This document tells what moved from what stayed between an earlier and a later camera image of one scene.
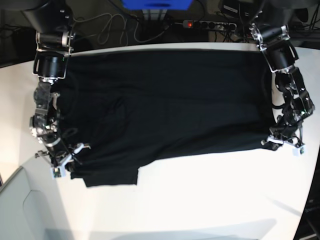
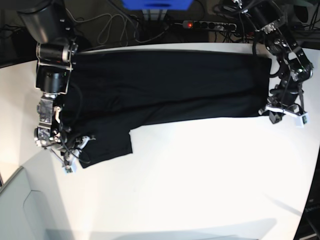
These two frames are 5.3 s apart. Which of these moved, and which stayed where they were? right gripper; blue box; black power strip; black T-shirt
Moved: right gripper; black T-shirt
Stayed: black power strip; blue box
